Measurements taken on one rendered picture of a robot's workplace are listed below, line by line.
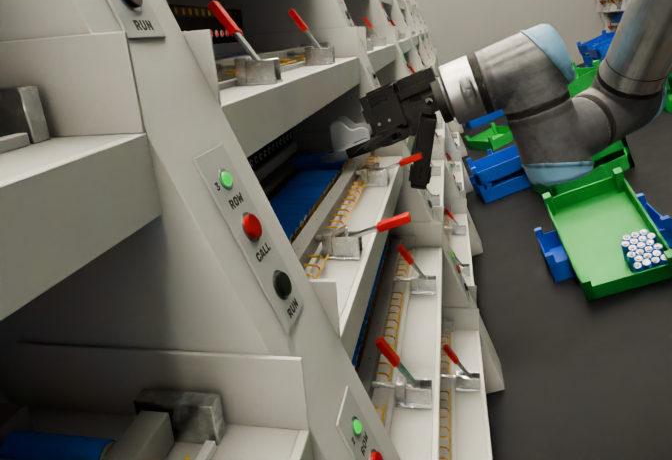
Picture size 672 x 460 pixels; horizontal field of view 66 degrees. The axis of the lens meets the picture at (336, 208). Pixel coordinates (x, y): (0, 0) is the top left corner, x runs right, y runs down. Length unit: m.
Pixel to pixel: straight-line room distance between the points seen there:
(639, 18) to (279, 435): 0.65
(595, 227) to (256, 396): 1.26
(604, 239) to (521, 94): 0.77
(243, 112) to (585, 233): 1.20
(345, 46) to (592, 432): 0.79
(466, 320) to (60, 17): 0.93
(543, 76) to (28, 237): 0.66
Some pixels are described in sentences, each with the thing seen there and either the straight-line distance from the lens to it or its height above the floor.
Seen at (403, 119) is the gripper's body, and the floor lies 0.62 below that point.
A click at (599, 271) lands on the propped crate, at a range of 1.42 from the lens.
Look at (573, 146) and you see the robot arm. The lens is 0.79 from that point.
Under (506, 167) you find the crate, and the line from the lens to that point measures 2.20.
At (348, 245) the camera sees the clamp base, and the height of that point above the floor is 0.56.
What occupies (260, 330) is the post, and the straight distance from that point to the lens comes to 0.31.
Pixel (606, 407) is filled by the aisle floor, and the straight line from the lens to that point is 1.10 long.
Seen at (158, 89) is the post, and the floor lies 0.75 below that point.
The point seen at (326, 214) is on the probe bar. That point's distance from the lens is 0.60.
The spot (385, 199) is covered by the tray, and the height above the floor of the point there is 0.54.
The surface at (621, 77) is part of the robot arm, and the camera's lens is 0.83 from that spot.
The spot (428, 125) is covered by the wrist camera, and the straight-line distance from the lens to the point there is 0.78.
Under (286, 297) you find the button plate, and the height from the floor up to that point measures 0.61.
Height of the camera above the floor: 0.72
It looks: 13 degrees down
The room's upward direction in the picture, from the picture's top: 26 degrees counter-clockwise
